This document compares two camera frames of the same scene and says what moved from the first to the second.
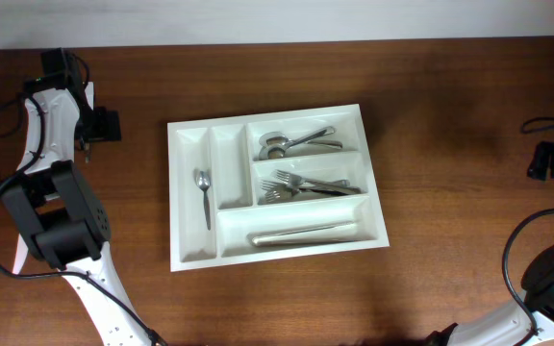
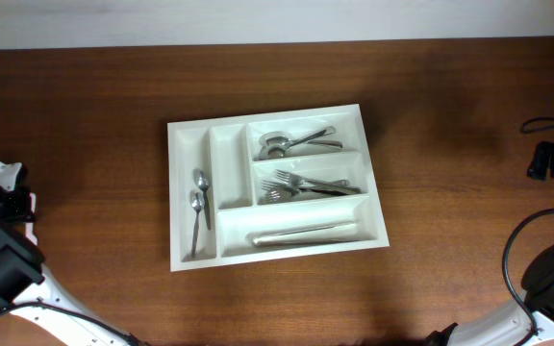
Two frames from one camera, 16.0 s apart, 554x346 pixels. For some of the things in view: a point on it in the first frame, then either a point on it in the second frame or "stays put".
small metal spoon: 87,150 → 197,203
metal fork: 277,196 stays put
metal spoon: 276,138 stays put
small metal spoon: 204,183 stays put
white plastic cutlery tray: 271,186 stays put
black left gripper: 107,125 → 20,210
